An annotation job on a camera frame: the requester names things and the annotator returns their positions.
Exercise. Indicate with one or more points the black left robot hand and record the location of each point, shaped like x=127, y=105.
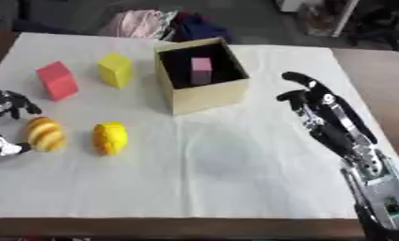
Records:
x=1, y=102

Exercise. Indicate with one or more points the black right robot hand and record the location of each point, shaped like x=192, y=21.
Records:
x=329, y=116

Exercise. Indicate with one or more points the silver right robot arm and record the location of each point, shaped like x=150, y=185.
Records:
x=379, y=191

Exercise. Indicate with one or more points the tan cardboard box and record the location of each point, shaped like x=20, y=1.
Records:
x=203, y=75

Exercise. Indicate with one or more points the orange striped toy bread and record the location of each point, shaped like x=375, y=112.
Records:
x=45, y=134

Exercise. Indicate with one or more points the red block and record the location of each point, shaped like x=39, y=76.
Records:
x=57, y=81

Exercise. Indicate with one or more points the yellow toy fruit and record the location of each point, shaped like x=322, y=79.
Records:
x=110, y=138

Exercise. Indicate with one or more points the yellow block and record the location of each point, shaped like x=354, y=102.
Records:
x=115, y=69

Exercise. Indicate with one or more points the pink block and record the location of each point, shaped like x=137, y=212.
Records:
x=201, y=70

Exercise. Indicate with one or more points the dark blue bag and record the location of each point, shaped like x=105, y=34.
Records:
x=200, y=28

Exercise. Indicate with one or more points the pink cloth bundle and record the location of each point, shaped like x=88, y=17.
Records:
x=137, y=23

